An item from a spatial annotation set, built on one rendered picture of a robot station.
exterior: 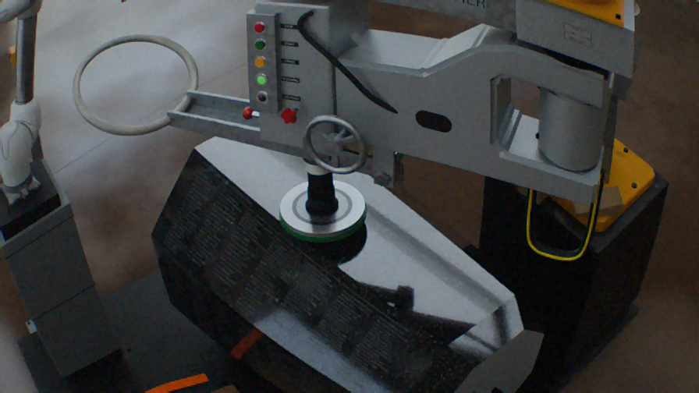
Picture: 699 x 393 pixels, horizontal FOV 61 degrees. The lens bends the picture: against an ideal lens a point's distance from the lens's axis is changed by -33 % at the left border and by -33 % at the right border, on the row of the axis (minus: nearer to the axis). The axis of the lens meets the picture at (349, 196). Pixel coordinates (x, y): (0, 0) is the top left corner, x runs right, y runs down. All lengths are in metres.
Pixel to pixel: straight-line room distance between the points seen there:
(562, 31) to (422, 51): 0.46
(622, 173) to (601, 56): 1.13
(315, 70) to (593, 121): 0.67
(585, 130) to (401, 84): 0.45
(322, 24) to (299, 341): 0.85
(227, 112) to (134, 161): 1.90
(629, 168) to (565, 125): 1.01
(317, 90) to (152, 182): 2.14
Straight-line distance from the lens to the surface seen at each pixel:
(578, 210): 2.39
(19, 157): 2.55
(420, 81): 1.75
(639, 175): 2.65
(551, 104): 1.69
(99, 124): 2.20
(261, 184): 2.39
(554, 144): 1.74
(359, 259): 2.14
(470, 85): 1.71
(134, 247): 3.55
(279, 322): 2.20
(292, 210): 2.20
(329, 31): 1.77
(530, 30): 1.56
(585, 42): 1.54
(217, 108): 2.27
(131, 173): 4.01
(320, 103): 1.88
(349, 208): 2.19
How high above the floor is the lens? 2.27
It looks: 38 degrees down
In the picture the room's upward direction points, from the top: 2 degrees counter-clockwise
